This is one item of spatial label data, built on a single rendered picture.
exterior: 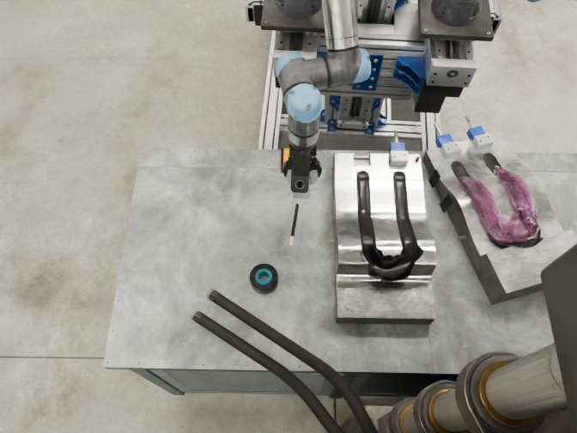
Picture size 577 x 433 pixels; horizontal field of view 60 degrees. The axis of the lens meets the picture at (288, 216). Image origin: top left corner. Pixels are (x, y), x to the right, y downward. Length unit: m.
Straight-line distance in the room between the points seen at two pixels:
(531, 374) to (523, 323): 1.00
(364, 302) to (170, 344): 0.54
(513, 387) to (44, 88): 2.90
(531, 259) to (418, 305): 0.33
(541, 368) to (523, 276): 0.95
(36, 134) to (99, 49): 0.64
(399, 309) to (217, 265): 0.53
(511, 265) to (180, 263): 0.92
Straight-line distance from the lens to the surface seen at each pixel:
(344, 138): 2.42
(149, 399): 2.27
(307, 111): 1.13
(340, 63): 1.23
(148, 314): 1.49
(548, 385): 0.54
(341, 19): 1.22
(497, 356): 0.70
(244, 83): 2.90
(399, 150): 1.57
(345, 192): 1.49
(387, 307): 1.40
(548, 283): 0.43
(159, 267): 1.52
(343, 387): 1.27
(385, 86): 1.93
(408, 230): 1.44
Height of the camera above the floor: 2.18
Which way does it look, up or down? 64 degrees down
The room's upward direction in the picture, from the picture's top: 1 degrees counter-clockwise
